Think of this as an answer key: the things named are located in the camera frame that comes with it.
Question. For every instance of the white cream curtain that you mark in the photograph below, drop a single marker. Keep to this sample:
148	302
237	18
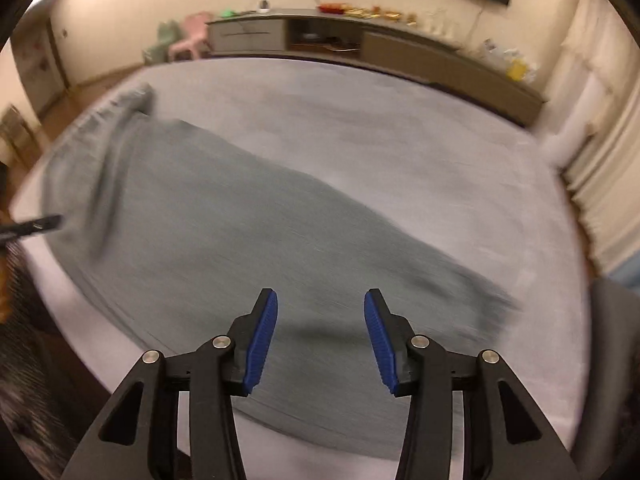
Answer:
589	129

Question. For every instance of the grey sweatpants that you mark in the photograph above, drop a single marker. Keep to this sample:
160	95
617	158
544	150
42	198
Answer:
171	231

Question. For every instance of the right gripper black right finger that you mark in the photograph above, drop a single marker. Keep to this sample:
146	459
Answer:
505	433

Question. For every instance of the grey sofa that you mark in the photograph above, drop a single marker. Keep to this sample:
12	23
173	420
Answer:
606	445

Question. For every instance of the grey bed sheet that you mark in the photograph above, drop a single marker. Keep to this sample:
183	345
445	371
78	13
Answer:
445	171

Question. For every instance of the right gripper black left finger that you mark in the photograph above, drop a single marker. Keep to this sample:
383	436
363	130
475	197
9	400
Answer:
135	434

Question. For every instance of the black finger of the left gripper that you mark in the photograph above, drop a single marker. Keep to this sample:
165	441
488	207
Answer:
12	232

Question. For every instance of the pink plastic chair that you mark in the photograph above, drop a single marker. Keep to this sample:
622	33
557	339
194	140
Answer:
194	39

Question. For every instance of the white wardrobe door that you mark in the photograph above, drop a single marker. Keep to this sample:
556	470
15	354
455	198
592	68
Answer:
38	66

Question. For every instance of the green plastic chair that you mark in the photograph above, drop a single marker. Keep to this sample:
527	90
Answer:
167	34

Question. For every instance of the long low TV cabinet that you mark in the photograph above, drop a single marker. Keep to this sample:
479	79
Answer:
382	46

